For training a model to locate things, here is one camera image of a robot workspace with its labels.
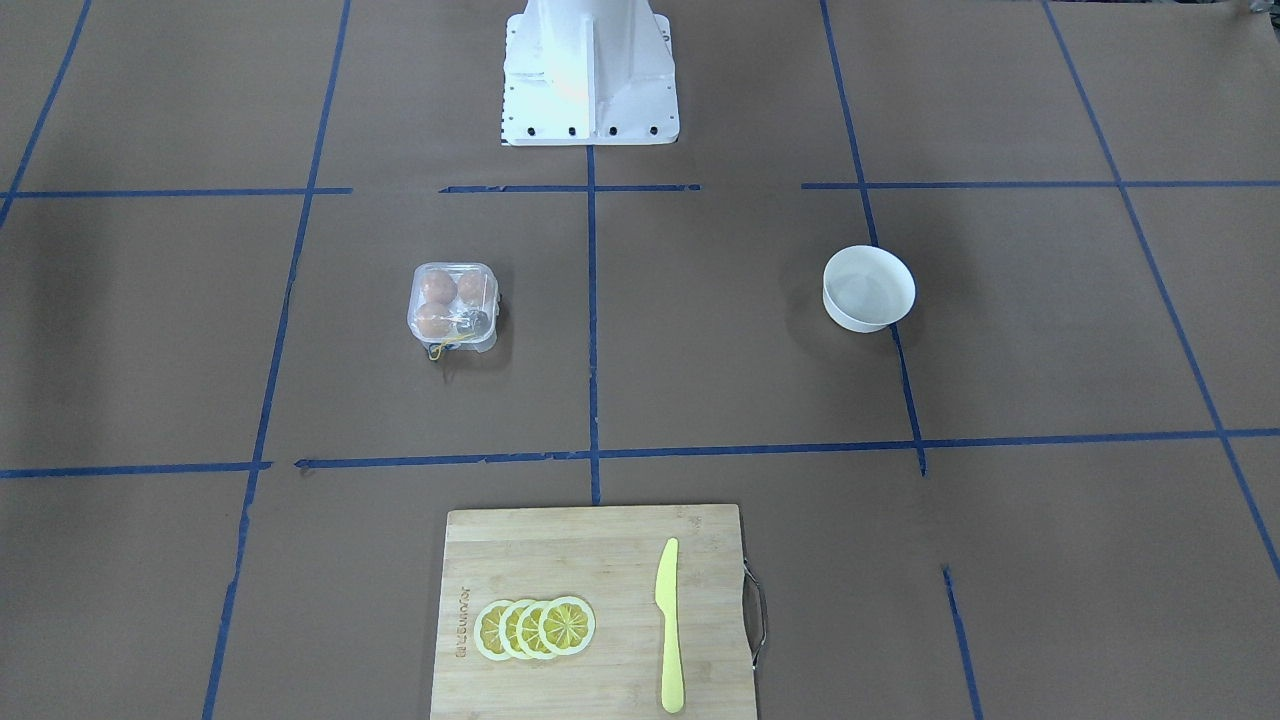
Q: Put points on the brown egg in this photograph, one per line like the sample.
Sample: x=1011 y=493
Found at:
x=437 y=286
x=433 y=322
x=474 y=288

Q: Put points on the clear plastic egg box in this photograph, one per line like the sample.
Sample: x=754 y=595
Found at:
x=476 y=327

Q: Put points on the wooden cutting board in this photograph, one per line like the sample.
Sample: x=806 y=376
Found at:
x=608 y=556

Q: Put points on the yellow plastic knife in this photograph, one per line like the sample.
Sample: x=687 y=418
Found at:
x=671 y=678

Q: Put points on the white bowl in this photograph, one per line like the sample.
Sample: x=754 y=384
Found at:
x=866 y=289

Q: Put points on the lemon slice four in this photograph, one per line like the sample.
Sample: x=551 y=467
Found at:
x=567 y=625

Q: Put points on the lemon slice three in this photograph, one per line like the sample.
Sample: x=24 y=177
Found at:
x=528 y=631

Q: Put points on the lemon slice two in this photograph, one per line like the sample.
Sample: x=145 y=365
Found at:
x=509 y=628

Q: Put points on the lemon slice one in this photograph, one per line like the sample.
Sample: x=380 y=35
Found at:
x=490 y=630

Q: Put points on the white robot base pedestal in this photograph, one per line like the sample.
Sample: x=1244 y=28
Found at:
x=589 y=73

